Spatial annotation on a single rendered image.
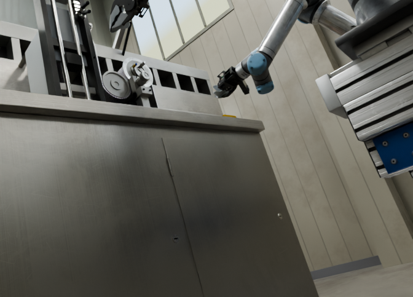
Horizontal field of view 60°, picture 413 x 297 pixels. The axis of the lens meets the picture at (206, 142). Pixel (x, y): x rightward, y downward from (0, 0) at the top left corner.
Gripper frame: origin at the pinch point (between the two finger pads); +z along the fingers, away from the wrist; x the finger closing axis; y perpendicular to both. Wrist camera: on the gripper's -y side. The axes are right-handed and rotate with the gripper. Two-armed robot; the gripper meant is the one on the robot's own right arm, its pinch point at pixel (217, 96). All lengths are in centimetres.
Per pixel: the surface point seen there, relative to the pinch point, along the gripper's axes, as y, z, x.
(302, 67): -149, 48, -127
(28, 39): 85, 28, -15
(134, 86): 47, -6, 18
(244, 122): 11.9, -29.5, 35.6
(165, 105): 10.6, 34.6, -10.8
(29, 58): 84, 14, 7
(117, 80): 54, -3, 16
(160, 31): -83, 226, -294
